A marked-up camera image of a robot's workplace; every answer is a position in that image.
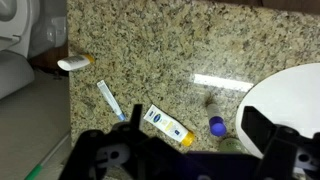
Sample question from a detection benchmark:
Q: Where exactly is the white and blue toothpaste tube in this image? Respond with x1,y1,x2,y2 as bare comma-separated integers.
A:
97,80,126,121

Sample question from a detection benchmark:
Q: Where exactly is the white bottle with blue cap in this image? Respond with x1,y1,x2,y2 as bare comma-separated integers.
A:
206,103,227,137

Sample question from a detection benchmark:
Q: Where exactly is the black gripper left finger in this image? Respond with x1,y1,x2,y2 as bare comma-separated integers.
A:
58,103,151,180

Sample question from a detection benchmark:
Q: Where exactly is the white tube with yellow cap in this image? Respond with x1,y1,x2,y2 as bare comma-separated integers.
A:
143,105,195,146

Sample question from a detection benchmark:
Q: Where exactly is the white toilet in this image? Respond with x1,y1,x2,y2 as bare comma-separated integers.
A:
0,0,68,100

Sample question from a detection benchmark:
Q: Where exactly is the white tube orange cap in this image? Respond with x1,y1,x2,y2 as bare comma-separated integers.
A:
57,54,95,71

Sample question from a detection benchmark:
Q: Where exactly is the green soap bottle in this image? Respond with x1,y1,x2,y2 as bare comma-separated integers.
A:
218,138,247,153

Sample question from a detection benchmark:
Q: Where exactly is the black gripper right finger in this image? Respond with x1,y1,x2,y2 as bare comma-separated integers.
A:
241,106,320,180

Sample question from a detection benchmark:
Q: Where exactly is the green handled mop stick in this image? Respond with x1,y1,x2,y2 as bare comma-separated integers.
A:
24,164,43,180

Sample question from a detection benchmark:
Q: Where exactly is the white oval sink basin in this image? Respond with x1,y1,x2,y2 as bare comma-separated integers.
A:
235,63,320,158

